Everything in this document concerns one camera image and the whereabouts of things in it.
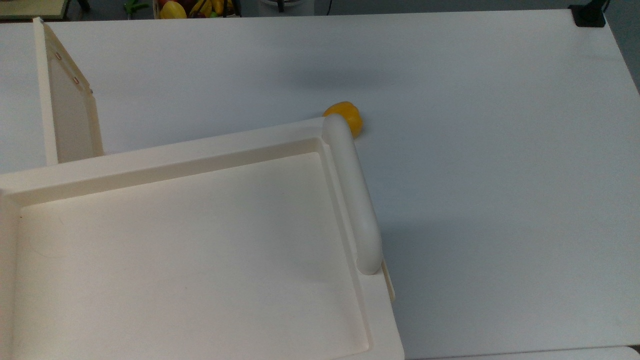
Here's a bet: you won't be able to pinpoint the wooden side table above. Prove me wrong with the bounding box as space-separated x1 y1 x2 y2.
0 0 71 21

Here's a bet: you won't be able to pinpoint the yellow toy bell pepper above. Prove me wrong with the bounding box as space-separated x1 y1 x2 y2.
323 101 364 139

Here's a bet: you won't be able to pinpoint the yellow toy bananas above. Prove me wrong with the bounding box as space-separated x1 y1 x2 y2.
188 0 234 19

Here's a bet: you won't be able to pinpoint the cream cabinet door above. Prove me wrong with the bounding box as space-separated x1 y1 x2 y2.
32 17 105 166

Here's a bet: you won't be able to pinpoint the cream cylindrical cabinet bar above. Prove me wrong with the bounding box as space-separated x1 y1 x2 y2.
321 114 384 276

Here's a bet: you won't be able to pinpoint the black table clamp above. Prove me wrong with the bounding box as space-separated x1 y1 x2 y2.
568 0 612 28

